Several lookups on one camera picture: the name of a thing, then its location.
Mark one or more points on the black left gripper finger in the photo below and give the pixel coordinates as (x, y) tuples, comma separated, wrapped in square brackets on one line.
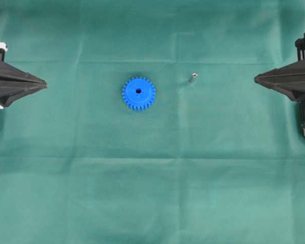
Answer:
[(11, 73), (11, 91)]

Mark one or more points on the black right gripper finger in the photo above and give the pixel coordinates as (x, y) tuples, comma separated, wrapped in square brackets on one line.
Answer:
[(295, 95), (294, 72)]

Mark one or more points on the green table cloth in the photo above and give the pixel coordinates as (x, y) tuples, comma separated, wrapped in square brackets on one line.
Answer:
[(221, 160)]

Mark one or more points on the small silver metal shaft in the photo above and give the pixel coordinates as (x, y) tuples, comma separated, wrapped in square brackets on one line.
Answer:
[(193, 77)]

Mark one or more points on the blue plastic gear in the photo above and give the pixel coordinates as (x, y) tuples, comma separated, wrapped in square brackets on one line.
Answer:
[(138, 93)]

